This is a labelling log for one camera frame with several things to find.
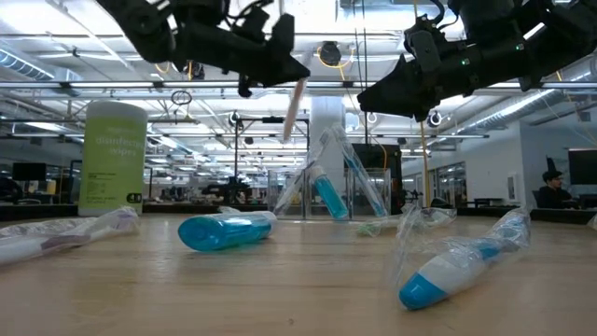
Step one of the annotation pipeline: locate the person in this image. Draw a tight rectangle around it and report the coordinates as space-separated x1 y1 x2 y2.
535 169 576 210

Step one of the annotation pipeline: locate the silver air duct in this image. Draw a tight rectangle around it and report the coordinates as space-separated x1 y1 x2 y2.
459 55 597 136
0 46 85 97

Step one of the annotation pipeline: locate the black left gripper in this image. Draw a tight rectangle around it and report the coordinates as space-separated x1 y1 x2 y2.
179 13 312 98

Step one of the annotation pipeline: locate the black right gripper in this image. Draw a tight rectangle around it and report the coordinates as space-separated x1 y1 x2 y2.
356 44 475 123

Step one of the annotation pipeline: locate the yellow toothbrush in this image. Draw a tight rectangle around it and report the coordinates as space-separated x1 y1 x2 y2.
281 49 312 145

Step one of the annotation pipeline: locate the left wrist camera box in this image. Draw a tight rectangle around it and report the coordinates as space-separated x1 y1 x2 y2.
227 2 272 46

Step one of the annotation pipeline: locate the green disinfecting wipes canister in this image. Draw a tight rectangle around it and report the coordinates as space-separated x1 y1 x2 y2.
77 101 149 218

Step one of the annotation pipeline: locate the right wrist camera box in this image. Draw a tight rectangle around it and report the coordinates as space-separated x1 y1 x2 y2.
409 16 444 74

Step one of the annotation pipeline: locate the yellow hanging cable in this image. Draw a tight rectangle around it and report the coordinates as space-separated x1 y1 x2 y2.
416 119 434 210

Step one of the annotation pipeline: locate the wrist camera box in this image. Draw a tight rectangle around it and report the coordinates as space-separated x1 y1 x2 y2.
409 16 444 74
227 2 272 46

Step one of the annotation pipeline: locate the green toothbrush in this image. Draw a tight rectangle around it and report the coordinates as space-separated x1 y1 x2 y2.
355 215 421 238

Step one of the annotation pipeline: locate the black ceiling cable reel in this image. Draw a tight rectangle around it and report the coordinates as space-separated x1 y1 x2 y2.
318 40 343 67

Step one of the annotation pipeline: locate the blue white electric toothbrush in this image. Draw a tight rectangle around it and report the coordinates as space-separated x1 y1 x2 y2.
385 206 533 313

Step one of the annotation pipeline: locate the black cable ring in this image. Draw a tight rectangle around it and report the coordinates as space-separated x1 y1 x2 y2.
170 89 194 107

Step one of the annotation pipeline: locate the black table frame rail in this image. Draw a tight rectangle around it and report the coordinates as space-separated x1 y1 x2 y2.
0 202 597 224

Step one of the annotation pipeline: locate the black pole frame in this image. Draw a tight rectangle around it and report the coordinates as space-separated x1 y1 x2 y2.
231 115 312 206

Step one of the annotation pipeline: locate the teal mouthwash bottle white cap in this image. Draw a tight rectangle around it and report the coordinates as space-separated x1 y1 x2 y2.
309 164 351 221
177 210 279 254

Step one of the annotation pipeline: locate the black monitor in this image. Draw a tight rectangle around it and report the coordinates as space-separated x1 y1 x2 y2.
11 161 49 183
567 147 597 187

